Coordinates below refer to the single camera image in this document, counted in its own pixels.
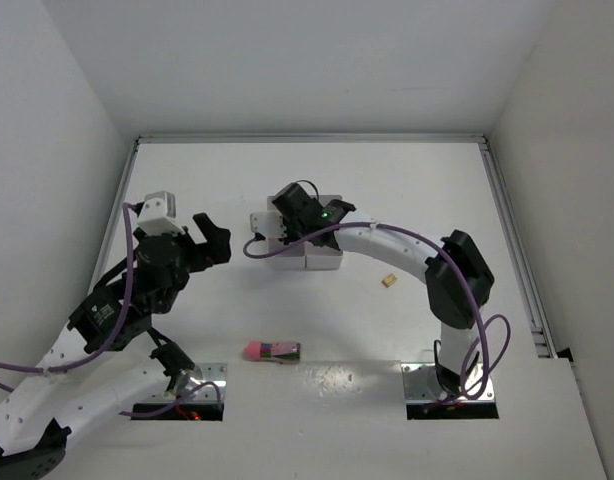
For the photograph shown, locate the pink lid clip jar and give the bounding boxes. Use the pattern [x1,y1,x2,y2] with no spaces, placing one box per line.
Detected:
[243,341,301,363]

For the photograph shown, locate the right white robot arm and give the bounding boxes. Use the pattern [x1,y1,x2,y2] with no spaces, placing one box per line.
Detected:
[271,182,494,396]

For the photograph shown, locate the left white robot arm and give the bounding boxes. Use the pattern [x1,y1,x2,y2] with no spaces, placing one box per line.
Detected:
[0,213,231,479]

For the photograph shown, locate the left white compartment organizer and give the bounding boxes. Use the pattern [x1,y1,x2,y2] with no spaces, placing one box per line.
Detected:
[266,196,306,271]

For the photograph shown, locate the white compartment organizer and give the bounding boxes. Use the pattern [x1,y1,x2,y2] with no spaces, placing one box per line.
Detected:
[303,194,343,271]
[266,196,306,271]

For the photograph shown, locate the right white compartment organizer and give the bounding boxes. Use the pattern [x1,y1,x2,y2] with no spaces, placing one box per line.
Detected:
[303,194,343,271]

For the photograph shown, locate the tan eraser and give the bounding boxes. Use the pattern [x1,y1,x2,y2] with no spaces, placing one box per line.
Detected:
[381,274,397,288]

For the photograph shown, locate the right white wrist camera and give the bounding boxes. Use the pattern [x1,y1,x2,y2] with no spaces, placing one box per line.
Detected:
[250,210,287,244]

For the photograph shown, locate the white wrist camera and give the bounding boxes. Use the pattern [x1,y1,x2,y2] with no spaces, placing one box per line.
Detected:
[250,210,287,244]
[137,191,185,236]

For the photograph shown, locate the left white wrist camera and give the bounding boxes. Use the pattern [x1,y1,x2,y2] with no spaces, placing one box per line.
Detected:
[137,191,185,236]

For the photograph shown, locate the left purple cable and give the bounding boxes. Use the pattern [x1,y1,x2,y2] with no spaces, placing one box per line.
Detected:
[0,201,224,417]

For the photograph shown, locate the purple cable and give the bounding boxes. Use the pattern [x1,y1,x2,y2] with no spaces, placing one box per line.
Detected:
[0,201,224,417]
[243,222,512,401]

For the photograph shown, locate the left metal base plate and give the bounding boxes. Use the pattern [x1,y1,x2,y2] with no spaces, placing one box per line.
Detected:
[135,363,228,408]

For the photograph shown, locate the metal base plate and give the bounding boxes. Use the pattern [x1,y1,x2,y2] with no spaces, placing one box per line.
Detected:
[401,362,496,405]
[135,363,228,408]

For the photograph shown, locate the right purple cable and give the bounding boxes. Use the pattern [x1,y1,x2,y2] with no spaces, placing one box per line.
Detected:
[243,222,512,401]

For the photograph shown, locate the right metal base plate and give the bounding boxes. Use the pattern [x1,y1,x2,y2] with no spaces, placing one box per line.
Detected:
[401,362,496,405]

